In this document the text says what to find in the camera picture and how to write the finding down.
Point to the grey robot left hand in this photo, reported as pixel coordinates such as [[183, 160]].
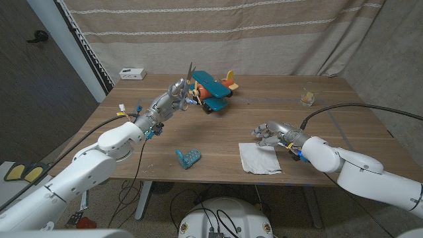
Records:
[[162, 107]]

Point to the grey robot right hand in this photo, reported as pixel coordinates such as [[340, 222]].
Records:
[[284, 132]]

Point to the white tissue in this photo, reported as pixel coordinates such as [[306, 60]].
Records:
[[259, 160]]

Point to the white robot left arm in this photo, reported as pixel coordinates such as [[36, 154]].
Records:
[[89, 165]]

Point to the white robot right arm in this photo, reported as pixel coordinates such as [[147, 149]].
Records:
[[357, 172]]

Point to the clear drinking glass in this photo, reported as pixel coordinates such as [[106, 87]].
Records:
[[309, 98]]

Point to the teal and orange toy airplane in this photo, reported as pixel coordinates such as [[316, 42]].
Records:
[[215, 87]]

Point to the teal toy flip phone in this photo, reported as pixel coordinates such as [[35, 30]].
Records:
[[191, 156]]

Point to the white power strip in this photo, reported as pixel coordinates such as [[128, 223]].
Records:
[[132, 73]]

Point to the beige striped curtain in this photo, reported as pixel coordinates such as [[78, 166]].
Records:
[[148, 43]]

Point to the grey table leg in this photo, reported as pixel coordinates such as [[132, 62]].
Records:
[[312, 208]]

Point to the white table leg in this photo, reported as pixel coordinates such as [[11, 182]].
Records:
[[142, 201]]

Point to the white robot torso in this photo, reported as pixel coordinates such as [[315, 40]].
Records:
[[228, 218]]

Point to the white tube with label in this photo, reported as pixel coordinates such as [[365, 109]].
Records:
[[84, 200]]

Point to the dark wooden door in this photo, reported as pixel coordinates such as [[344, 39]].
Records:
[[33, 99]]

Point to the red floor object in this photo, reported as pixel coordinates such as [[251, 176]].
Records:
[[86, 223]]

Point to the yellow and black foot pedal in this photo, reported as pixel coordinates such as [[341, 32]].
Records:
[[15, 172], [37, 172]]

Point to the black floor gadget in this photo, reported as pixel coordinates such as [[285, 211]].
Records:
[[74, 219]]

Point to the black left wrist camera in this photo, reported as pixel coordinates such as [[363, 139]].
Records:
[[159, 128]]

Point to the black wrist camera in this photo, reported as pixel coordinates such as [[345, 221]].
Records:
[[159, 128], [295, 155]]

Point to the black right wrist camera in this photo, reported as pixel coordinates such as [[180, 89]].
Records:
[[295, 155]]

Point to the white door frame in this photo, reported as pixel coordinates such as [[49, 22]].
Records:
[[66, 43]]

